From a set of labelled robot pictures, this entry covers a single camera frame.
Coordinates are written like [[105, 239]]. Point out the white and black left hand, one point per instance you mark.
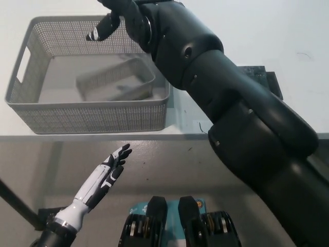
[[95, 182]]

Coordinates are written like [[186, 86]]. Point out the black ribbed robot body block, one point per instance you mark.
[[144, 226], [213, 229]]

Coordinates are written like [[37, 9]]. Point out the black and white right hand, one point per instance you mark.
[[133, 23]]

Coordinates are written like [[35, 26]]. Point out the small grey perforated basket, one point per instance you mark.
[[115, 85]]

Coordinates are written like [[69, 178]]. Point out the large grey perforated basket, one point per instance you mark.
[[97, 115]]

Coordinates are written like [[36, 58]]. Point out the black table leg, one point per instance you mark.
[[18, 203]]

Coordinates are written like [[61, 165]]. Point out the black floor foot plate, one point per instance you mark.
[[47, 214]]

